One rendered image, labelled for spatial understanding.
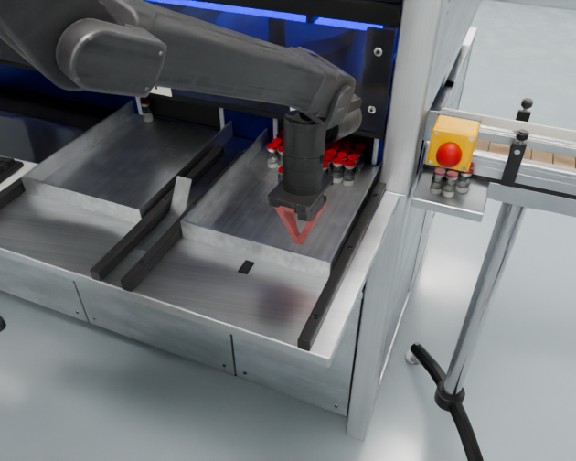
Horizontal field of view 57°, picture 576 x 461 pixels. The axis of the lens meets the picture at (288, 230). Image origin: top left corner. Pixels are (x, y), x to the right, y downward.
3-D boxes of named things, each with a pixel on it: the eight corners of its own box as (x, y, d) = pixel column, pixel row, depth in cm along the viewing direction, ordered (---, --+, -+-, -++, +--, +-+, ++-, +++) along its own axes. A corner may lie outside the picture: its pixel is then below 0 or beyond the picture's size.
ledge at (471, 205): (424, 168, 108) (426, 160, 107) (489, 182, 105) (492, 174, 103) (410, 206, 98) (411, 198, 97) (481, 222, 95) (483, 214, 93)
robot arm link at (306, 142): (275, 109, 69) (310, 121, 66) (307, 96, 73) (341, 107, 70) (274, 157, 73) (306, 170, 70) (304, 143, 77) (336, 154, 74)
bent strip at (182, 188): (181, 202, 96) (177, 175, 92) (196, 206, 95) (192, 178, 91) (134, 249, 86) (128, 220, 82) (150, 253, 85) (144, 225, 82)
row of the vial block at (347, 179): (270, 162, 106) (269, 142, 103) (355, 181, 101) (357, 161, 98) (265, 167, 105) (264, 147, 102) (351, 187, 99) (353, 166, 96)
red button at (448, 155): (436, 155, 90) (441, 135, 88) (460, 161, 89) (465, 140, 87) (432, 167, 88) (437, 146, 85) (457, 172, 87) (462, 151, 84)
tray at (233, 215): (266, 142, 113) (266, 127, 110) (385, 167, 105) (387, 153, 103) (183, 237, 88) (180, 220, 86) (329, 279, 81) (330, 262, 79)
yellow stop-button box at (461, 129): (432, 144, 96) (440, 109, 92) (473, 153, 94) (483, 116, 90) (424, 166, 91) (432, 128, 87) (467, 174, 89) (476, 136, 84)
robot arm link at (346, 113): (288, 56, 65) (341, 91, 62) (340, 41, 73) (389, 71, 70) (266, 135, 73) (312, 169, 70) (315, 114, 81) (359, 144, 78)
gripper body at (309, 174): (333, 187, 79) (337, 141, 75) (309, 219, 71) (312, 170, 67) (293, 177, 81) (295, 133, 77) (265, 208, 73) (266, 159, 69)
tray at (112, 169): (133, 113, 123) (131, 100, 121) (233, 135, 115) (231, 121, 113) (26, 192, 99) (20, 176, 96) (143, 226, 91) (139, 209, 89)
